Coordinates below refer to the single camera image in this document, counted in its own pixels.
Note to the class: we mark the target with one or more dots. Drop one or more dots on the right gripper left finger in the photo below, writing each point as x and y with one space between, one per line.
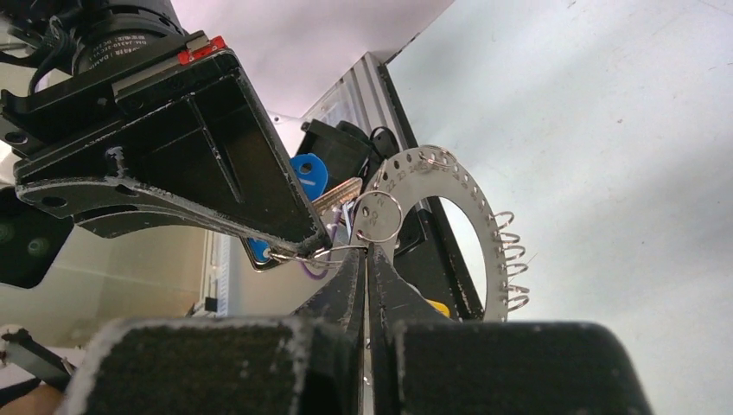
304 363

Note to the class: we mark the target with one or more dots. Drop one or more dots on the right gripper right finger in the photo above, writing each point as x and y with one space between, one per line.
425 363

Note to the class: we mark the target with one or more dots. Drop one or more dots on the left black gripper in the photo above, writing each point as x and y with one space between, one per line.
169 134

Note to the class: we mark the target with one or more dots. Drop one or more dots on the yellow tag key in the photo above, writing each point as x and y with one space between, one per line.
440 307

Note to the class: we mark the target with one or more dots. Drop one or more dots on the blue tag key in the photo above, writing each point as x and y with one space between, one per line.
311 178

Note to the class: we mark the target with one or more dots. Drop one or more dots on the metal keyring disc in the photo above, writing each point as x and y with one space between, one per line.
401 211

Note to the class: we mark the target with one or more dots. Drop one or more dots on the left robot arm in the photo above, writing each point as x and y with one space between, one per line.
67 38

